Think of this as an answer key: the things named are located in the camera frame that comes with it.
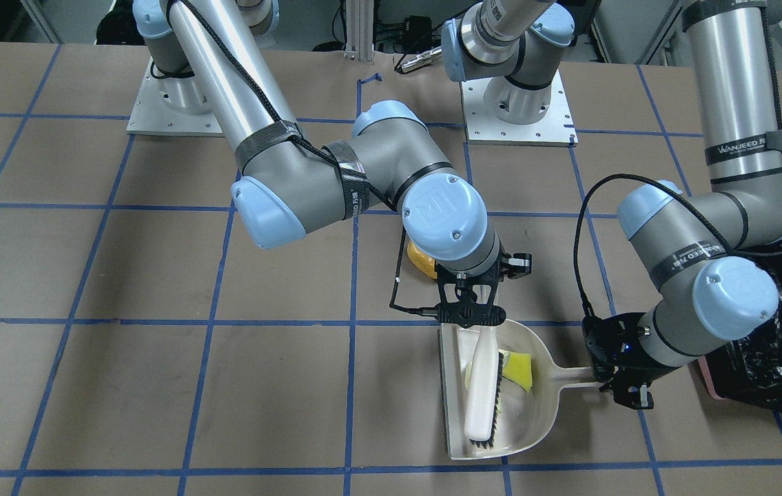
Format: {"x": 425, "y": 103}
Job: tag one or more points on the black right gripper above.
{"x": 519, "y": 262}

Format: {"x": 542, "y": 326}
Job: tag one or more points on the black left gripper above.
{"x": 628, "y": 367}

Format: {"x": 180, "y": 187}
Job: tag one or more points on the beige hand brush black bristles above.
{"x": 483, "y": 388}

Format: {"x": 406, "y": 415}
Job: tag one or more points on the yellow green sponge wedge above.
{"x": 517, "y": 368}

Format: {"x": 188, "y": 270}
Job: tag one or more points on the beige plastic dustpan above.
{"x": 523, "y": 419}

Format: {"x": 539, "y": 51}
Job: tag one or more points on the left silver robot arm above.
{"x": 699, "y": 251}

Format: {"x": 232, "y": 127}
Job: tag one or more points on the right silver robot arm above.
{"x": 288, "y": 187}

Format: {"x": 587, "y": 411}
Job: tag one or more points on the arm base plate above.
{"x": 498, "y": 113}
{"x": 172, "y": 107}

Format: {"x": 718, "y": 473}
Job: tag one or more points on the aluminium frame post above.
{"x": 359, "y": 32}

